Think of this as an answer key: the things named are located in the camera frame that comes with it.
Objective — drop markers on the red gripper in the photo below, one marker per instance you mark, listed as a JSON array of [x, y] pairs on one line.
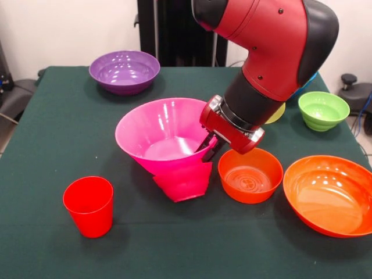
[[226, 130]]

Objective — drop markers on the small crimson pink bowl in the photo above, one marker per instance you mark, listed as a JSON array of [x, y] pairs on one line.
[[186, 186]]

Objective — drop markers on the large magenta bowl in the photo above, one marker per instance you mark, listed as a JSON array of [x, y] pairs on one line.
[[154, 130]]

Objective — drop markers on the yellow cup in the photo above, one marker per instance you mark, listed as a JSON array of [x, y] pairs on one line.
[[277, 114]]

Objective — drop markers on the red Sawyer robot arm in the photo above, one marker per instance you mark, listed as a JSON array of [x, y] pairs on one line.
[[270, 43]]

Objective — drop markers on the small orange bowl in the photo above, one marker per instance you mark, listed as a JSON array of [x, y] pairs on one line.
[[250, 186]]

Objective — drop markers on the black robot column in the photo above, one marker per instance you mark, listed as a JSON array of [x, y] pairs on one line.
[[174, 35]]

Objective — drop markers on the blue bowl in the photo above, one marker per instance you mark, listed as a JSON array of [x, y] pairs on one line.
[[309, 82]]

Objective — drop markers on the small green bowl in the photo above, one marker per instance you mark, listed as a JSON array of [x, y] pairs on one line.
[[324, 113]]

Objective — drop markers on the purple bowl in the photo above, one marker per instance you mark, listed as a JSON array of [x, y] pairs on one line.
[[116, 69]]

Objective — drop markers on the large orange bowl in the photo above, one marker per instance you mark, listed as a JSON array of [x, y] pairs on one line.
[[331, 197]]

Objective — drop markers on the red cup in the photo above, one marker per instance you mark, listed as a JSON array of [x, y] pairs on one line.
[[88, 212]]

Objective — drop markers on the dark green tablecloth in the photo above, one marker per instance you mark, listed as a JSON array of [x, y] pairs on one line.
[[58, 139]]

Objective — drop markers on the black equipment box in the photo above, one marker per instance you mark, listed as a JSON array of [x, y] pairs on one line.
[[4, 72]]

